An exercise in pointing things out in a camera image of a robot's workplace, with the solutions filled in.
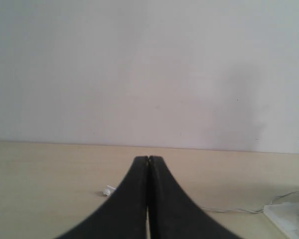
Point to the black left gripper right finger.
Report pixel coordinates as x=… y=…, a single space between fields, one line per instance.
x=172 y=213

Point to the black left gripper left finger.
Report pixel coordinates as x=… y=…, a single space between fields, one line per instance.
x=124 y=214

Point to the white wired earphones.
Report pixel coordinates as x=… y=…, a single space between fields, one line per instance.
x=110 y=190

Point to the clear plastic storage case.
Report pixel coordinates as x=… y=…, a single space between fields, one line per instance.
x=285 y=217

